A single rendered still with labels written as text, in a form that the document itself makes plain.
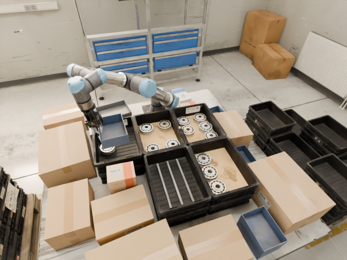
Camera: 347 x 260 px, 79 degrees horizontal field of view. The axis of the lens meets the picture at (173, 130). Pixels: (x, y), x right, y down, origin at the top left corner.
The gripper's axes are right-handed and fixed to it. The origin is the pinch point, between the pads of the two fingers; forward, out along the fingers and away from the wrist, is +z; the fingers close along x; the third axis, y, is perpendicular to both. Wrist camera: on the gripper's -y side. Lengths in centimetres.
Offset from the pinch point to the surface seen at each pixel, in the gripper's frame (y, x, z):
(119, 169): 16.3, 4.3, 19.8
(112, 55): -197, 20, 48
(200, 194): 42, 46, 33
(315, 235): 81, 101, 51
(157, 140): -8.8, 33.4, 32.1
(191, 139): -1, 58, 34
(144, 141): -10.6, 24.5, 31.2
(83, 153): -5.3, -15.9, 20.5
